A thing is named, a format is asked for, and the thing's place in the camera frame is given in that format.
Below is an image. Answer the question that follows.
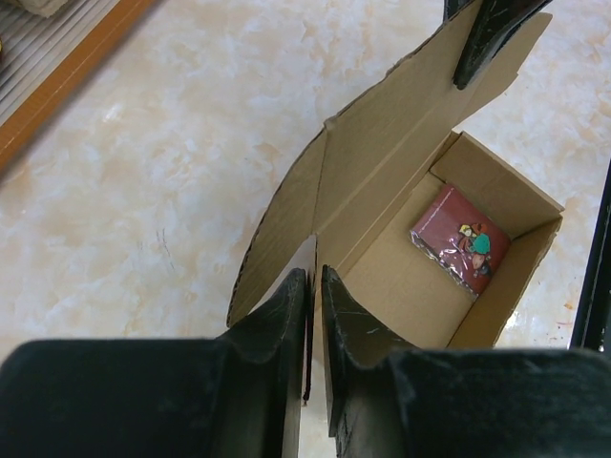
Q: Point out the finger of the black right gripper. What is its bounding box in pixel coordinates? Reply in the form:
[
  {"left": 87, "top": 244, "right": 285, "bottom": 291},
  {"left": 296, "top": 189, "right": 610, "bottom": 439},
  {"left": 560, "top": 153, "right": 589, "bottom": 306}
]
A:
[{"left": 452, "top": 0, "right": 551, "bottom": 91}]

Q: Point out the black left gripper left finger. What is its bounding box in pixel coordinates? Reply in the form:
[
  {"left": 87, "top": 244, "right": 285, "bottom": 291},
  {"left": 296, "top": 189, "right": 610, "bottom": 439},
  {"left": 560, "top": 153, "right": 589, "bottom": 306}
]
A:
[{"left": 1, "top": 269, "right": 306, "bottom": 457}]

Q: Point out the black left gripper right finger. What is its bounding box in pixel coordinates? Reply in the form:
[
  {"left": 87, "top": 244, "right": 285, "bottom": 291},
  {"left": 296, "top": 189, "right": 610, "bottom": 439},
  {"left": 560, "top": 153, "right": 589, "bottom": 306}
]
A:
[{"left": 321, "top": 266, "right": 610, "bottom": 457}]

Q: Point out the brown cardboard box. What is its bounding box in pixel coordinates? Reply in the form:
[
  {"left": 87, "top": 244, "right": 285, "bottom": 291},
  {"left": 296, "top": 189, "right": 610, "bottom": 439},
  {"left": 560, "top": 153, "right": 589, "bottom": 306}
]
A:
[{"left": 223, "top": 0, "right": 564, "bottom": 354}]

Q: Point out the small red packet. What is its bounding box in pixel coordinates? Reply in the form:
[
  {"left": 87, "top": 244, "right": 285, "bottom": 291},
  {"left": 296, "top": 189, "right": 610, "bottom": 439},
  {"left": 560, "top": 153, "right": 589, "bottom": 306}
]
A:
[{"left": 411, "top": 184, "right": 511, "bottom": 297}]

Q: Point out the wooden shelf rack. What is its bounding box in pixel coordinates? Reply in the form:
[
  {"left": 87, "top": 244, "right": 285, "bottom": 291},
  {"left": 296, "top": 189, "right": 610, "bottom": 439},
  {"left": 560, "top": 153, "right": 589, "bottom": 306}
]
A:
[{"left": 1, "top": 0, "right": 158, "bottom": 175}]

